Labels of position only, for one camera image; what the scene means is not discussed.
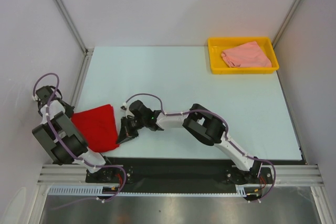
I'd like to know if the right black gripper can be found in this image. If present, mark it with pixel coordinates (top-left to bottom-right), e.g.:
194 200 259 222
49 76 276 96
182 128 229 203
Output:
117 116 146 145

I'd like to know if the red t shirt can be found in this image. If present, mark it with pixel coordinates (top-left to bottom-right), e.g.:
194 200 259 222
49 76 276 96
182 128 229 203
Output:
71 104 119 153

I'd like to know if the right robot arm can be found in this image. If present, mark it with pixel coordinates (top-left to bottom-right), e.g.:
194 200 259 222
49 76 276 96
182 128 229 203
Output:
117 100 261 183

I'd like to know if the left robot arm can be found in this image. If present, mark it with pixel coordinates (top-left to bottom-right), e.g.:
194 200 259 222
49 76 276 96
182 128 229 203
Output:
32 86 116 182

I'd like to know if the yellow plastic bin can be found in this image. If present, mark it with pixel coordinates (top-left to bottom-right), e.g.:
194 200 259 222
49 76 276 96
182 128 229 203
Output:
207 37 279 74

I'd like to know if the pink t shirt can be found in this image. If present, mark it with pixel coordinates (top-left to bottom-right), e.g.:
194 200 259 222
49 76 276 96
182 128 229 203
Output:
221 41 272 68

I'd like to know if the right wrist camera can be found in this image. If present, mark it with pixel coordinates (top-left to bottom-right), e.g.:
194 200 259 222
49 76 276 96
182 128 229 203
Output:
120 102 129 111

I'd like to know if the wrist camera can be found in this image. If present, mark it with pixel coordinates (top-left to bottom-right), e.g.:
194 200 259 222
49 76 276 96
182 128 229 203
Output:
32 95 39 102
120 102 129 111

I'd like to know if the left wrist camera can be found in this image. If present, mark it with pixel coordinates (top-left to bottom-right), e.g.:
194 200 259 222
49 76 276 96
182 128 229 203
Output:
32 95 39 102

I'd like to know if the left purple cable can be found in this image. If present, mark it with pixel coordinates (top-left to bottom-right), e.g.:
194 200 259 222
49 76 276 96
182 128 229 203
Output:
33 72 127 210

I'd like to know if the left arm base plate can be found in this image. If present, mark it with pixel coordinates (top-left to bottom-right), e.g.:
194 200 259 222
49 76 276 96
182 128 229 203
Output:
85 165 136 184

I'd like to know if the aluminium frame rail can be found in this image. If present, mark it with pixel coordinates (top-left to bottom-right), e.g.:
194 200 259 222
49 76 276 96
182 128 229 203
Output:
37 164 324 187

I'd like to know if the left cable duct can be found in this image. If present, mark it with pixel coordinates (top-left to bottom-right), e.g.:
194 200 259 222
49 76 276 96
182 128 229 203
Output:
48 185 119 196

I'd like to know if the cable duct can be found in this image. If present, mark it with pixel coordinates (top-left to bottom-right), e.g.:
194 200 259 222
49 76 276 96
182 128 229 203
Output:
235 184 262 197
48 185 119 196

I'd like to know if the left aluminium corner post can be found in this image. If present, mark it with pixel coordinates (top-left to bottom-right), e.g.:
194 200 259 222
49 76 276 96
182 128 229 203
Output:
53 0 88 55

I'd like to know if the aluminium corner post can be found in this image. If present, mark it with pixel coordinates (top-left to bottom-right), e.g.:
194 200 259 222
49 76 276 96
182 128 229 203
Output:
272 0 303 49
53 0 88 55

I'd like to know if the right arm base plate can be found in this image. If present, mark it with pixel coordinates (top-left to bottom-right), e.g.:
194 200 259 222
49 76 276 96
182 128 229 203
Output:
224 166 274 185

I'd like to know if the right cable duct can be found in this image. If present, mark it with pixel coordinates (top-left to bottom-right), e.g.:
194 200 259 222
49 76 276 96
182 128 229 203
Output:
235 184 262 197

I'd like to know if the right aluminium corner post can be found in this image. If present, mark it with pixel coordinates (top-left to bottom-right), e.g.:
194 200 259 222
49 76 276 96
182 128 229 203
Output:
272 0 303 49

